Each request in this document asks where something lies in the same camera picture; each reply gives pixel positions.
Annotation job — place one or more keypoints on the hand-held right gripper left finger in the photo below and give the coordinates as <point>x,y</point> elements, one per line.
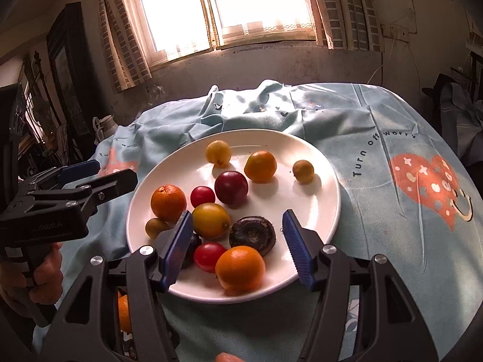
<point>176,250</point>

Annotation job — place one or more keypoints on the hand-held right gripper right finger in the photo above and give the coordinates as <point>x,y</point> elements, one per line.
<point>299,250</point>

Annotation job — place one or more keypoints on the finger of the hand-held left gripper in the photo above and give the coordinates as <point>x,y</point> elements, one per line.
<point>113,185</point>
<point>81,168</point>

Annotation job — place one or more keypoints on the dark water chestnut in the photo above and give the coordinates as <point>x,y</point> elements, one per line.
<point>132,351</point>
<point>253,234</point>
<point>193,248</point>

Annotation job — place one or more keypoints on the small yellow plum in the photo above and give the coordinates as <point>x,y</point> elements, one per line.
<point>218,153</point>
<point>155,227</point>
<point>303,171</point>

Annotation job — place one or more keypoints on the red cherry tomato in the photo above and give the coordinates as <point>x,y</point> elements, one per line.
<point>209,257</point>
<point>202,196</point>

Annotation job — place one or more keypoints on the large yellow plum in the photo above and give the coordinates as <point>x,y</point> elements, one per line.
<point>210,221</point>

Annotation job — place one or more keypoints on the orange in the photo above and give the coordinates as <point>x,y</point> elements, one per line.
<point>168,203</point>
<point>240,269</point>
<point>124,313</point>

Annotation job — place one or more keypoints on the white round plate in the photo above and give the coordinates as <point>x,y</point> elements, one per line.
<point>275,205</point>

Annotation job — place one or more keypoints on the dark red plum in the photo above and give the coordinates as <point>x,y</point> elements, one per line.
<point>231,188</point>

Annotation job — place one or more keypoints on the yellow orange plum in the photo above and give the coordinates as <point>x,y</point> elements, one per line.
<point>260,166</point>

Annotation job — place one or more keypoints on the person's left hand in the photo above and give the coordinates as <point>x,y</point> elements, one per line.
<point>51,275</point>

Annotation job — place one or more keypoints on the person's right hand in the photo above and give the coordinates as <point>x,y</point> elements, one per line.
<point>227,358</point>

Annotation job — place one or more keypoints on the white pitcher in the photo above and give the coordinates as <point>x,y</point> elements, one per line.
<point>103,126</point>

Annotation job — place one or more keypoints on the light blue printed cloth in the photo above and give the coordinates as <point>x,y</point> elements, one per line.
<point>377,233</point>

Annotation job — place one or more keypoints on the dark framed picture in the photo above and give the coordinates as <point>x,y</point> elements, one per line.
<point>68,71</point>

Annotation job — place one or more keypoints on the checked curtain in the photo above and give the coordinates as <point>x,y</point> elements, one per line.
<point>347,7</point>
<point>120,34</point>

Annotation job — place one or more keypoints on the bright window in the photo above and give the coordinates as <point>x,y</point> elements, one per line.
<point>226,7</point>

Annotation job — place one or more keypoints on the pile of clothes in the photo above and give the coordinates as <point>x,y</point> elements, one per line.
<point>460,109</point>

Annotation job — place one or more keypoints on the wall socket strip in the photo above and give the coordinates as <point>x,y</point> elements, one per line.
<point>394,32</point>

